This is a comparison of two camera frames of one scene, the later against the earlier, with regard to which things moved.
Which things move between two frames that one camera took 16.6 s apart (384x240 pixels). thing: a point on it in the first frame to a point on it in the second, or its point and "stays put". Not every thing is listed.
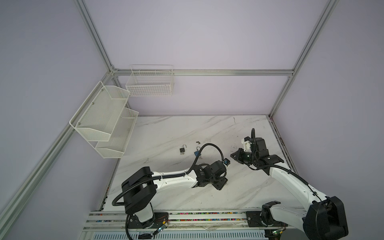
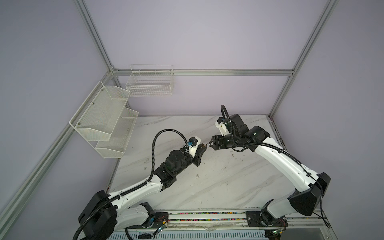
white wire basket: x=151 y=80 stays put
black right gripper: x=238 y=157 to x=215 y=142
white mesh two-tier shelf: x=105 y=122 stays put
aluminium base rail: x=111 y=225 stays put
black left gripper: x=220 y=185 to x=198 y=154
